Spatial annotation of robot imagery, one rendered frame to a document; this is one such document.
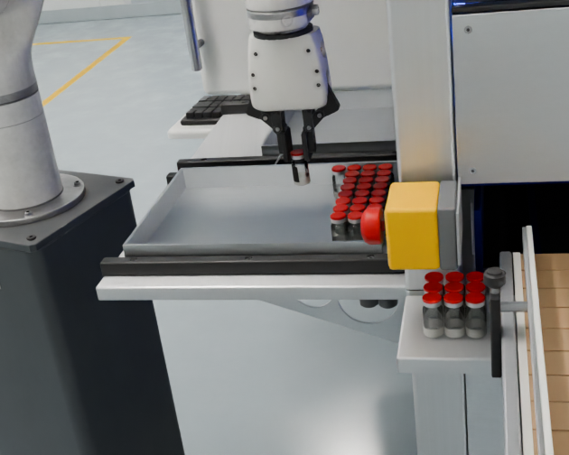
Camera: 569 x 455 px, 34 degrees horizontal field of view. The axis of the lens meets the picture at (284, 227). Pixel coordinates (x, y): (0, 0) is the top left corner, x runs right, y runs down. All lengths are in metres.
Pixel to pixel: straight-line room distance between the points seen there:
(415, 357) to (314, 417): 1.39
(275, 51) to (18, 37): 0.48
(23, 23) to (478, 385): 0.86
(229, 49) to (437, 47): 1.18
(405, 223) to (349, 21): 1.12
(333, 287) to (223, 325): 1.67
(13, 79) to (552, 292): 0.87
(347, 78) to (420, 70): 1.08
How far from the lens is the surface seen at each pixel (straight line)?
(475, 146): 1.01
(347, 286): 1.12
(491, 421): 1.19
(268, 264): 1.15
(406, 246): 0.96
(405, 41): 0.97
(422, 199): 0.96
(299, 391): 2.45
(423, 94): 0.99
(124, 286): 1.20
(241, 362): 2.60
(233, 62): 2.12
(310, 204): 1.33
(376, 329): 1.26
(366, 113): 1.68
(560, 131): 1.01
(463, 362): 0.98
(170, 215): 1.36
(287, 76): 1.17
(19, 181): 1.51
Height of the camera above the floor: 1.43
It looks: 26 degrees down
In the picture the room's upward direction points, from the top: 8 degrees counter-clockwise
